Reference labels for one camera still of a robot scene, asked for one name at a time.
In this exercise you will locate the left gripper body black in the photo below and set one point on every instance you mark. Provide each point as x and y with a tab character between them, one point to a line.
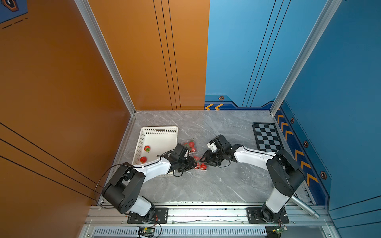
186	164

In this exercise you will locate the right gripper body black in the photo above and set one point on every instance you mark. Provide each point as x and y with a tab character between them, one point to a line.
214	158

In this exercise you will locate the clear plastic clamshell container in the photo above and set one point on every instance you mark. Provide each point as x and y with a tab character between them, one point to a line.
190	149
199	166

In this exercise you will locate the white perforated plastic basket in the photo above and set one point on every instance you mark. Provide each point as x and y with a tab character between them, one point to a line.
161	140

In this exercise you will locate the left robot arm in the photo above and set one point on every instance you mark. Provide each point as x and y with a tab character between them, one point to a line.
122	190

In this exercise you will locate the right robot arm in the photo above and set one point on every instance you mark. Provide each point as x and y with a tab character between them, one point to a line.
285	173

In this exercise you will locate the black white chessboard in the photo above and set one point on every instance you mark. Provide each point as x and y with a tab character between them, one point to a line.
267	137

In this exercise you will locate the green circuit board left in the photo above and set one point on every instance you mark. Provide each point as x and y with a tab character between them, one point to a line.
146	232

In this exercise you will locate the green circuit board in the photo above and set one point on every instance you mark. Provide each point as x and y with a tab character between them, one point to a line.
275	232
146	232

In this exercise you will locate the silver microphone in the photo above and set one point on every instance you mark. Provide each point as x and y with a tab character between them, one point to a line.
304	207

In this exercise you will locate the green circuit board right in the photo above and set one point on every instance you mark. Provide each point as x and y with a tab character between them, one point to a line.
275	232

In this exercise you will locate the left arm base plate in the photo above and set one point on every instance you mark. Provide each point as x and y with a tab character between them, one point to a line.
159	215

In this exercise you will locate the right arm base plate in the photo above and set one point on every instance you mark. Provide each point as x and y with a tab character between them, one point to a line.
258	215

